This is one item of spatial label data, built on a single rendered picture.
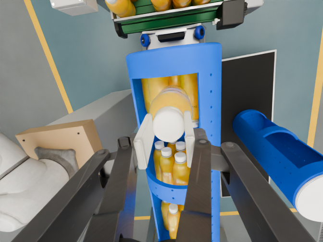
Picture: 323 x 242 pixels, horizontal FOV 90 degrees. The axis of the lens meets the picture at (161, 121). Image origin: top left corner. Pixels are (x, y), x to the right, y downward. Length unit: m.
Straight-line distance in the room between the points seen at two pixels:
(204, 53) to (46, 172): 0.66
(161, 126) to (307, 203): 0.90
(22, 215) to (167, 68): 0.61
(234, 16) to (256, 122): 1.22
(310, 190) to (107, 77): 1.68
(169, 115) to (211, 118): 0.29
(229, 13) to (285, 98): 1.42
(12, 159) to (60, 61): 1.41
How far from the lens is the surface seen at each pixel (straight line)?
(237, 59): 1.56
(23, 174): 0.72
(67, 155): 0.79
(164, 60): 0.40
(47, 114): 2.27
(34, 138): 0.87
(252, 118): 1.71
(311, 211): 1.07
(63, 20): 1.97
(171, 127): 0.19
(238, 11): 0.67
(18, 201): 0.70
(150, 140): 0.17
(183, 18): 0.75
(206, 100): 0.44
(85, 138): 0.72
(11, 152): 0.74
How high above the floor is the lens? 1.63
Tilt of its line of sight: 69 degrees down
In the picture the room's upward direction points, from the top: 165 degrees counter-clockwise
